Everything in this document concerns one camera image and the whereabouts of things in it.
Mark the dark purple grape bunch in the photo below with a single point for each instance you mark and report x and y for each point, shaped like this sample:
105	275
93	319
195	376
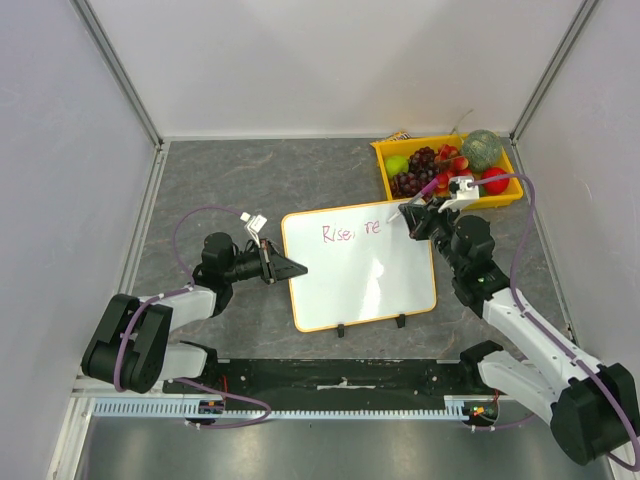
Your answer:
406	185

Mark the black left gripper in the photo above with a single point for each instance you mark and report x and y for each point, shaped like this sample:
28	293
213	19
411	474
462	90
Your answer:
270	262

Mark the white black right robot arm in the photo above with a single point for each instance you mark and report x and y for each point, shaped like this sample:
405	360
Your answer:
591	408

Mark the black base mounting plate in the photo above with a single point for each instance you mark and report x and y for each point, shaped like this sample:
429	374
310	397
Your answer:
343	382

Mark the yellow plastic fruit tray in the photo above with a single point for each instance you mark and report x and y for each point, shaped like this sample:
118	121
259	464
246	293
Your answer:
405	147

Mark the white purple marker pen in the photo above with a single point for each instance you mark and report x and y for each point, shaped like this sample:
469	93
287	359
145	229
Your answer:
425	191

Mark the yellow snack packet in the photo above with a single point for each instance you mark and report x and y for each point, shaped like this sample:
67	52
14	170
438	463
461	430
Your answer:
398	136

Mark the yellow-framed whiteboard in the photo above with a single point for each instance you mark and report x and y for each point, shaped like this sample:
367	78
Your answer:
362	266

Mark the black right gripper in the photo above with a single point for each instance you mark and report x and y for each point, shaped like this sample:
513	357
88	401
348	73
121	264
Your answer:
423	225

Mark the red apple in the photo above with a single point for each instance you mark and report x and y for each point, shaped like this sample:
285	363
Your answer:
496	181

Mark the white slotted cable duct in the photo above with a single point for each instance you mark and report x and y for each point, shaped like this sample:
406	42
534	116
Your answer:
449	408

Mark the green netted melon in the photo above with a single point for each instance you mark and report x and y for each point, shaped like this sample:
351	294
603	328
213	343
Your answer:
482	148

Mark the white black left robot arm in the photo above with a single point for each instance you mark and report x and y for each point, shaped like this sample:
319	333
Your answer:
130	347

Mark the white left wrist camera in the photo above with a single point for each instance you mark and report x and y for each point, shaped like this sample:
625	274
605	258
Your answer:
253	225

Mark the green apple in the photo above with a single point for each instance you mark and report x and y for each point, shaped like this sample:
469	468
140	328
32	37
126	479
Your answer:
396	164

